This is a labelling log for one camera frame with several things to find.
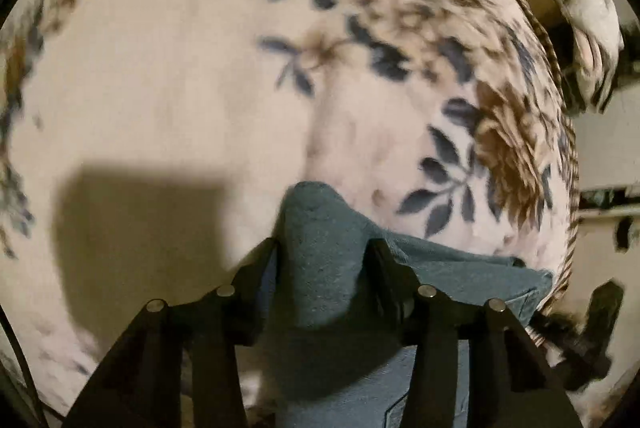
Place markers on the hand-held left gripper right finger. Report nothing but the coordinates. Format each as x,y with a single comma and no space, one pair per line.
390,275

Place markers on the blue jeans pants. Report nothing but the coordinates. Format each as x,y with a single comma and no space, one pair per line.
320,248

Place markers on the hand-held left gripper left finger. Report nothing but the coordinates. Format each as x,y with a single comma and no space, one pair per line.
255,280

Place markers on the white wardrobe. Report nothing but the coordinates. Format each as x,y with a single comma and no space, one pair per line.
610,148

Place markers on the floral bed quilt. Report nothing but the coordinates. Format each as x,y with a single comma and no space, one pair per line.
175,83

